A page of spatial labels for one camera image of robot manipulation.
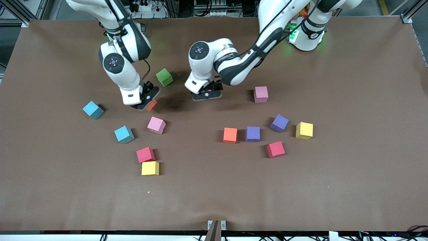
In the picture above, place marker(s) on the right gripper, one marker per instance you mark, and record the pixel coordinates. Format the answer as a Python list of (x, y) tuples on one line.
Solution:
[(147, 89)]

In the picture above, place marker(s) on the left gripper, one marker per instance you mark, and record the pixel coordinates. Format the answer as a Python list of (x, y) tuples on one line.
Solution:
[(214, 86)]

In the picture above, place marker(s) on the orange foam block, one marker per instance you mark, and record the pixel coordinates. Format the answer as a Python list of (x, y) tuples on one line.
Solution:
[(230, 135), (152, 106)]

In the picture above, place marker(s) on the pink foam block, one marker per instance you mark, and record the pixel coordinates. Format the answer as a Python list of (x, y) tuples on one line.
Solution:
[(156, 125), (260, 94)]

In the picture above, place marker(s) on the purple foam block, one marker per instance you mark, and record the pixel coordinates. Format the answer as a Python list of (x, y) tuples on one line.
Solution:
[(252, 134), (279, 123)]

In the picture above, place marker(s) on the red foam block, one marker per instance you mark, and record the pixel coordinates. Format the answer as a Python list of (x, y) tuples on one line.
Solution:
[(145, 155), (276, 149)]

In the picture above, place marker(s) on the yellow foam block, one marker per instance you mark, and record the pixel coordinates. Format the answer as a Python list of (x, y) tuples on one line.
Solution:
[(150, 168), (304, 130)]

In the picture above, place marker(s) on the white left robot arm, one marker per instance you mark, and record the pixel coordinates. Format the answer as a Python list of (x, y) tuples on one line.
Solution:
[(234, 67)]

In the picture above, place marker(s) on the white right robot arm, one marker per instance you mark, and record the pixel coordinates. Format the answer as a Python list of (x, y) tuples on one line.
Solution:
[(115, 63)]

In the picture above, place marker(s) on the green foam block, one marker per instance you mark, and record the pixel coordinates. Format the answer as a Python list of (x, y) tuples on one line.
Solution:
[(164, 77)]

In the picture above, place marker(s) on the blue foam block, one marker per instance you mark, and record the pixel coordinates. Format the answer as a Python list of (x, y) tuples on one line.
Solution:
[(93, 109), (124, 134)]

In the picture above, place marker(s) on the white electrical box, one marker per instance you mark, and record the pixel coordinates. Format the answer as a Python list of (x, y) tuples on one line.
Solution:
[(214, 13)]

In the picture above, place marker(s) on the white power strip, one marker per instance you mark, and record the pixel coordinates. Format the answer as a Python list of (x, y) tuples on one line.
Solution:
[(143, 6)]

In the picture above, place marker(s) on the brown table cover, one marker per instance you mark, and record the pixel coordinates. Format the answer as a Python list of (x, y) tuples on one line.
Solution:
[(200, 201)]

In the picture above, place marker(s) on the metal table edge bracket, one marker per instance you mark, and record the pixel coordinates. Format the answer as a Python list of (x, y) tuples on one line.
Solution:
[(215, 231)]

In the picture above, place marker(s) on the aluminium frame rail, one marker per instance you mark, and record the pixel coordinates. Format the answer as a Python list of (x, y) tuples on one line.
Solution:
[(414, 9), (16, 22)]

